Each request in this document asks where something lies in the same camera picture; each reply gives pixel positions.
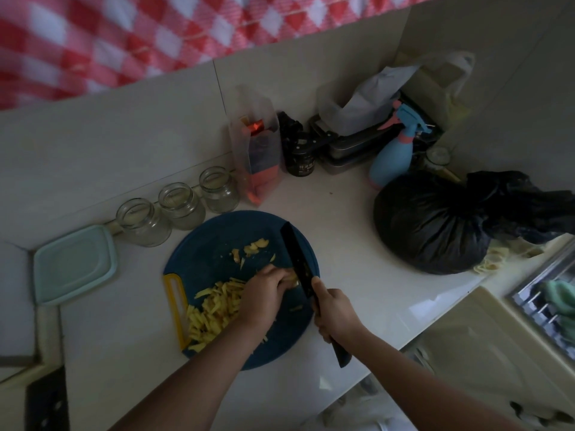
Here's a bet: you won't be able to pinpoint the person's right hand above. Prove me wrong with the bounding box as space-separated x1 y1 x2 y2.
311 277 365 345

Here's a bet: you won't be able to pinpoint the person's left hand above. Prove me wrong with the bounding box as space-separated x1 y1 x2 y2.
236 264 299 333

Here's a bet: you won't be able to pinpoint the black kitchen knife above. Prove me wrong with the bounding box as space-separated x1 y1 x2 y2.
280 222 353 368

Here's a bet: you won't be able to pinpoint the person's left forearm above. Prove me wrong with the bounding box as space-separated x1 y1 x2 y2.
109 319 270 431

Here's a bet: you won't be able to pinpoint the person's right forearm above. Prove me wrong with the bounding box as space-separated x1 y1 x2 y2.
346 327 526 431

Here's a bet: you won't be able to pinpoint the small yellow potato scraps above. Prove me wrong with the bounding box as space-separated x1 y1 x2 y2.
231 238 277 270

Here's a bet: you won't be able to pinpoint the round blue cutting board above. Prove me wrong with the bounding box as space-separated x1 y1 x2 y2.
163 210 320 371

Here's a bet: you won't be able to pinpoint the pile of yellow potato strips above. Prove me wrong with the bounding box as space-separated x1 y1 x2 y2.
185 278 252 353

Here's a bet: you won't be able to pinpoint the clear glass jar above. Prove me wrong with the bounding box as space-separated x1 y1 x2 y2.
158 182 207 230
199 166 240 214
116 198 173 248

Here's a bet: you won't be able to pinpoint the black jar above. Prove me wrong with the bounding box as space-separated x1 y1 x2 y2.
278 111 316 177

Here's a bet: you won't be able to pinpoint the clear bag with red packet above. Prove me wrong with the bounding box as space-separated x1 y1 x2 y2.
226 86 285 207

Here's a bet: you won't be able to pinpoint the metal tray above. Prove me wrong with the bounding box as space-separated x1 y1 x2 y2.
308 113 396 174

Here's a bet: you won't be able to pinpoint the black plastic bag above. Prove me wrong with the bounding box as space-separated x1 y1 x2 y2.
373 170 575 275

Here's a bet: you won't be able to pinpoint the blue spray bottle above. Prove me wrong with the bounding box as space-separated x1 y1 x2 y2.
368 100 433 190

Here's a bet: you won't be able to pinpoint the pale yellow noodle bundle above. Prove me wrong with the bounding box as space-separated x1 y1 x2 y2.
473 240 544 274

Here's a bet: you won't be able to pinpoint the cream cabinet door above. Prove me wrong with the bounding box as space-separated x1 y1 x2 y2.
404 287 575 418

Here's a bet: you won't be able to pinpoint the small jar with white lid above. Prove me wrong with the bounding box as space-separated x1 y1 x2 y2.
424 146 453 173

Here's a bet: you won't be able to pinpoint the pale green container lid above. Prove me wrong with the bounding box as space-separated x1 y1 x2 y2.
33 224 118 307

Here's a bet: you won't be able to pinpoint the white plastic bag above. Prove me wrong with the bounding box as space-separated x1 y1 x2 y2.
317 51 476 136

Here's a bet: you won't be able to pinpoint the metal dish rack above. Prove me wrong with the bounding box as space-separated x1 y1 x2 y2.
509 240 575 362

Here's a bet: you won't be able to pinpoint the green cloth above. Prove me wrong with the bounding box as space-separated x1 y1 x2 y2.
537 280 575 344

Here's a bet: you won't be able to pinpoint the black object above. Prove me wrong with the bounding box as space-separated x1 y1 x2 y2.
25 364 70 431

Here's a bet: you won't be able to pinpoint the red white checkered curtain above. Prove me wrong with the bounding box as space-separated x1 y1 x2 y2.
0 0 450 110

